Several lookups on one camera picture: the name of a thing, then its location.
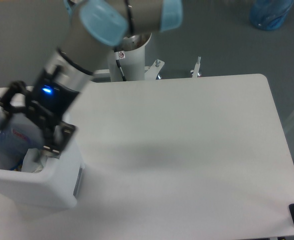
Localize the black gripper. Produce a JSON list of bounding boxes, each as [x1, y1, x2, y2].
[[0, 68, 81, 162]]

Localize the clear plastic water bottle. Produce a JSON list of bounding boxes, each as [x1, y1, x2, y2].
[[0, 124, 44, 171]]

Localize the clear plastic wrapper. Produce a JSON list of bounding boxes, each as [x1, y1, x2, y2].
[[20, 148, 49, 174]]

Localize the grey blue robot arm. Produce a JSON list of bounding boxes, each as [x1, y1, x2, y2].
[[0, 0, 183, 157]]

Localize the white plastic trash can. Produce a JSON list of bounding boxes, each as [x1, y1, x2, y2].
[[0, 86, 86, 210]]

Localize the large blue water jug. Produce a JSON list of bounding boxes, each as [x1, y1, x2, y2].
[[249, 0, 294, 31]]

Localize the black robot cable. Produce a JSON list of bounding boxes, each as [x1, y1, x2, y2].
[[114, 47, 128, 82]]

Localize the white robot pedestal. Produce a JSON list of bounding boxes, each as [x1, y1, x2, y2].
[[91, 32, 203, 84]]

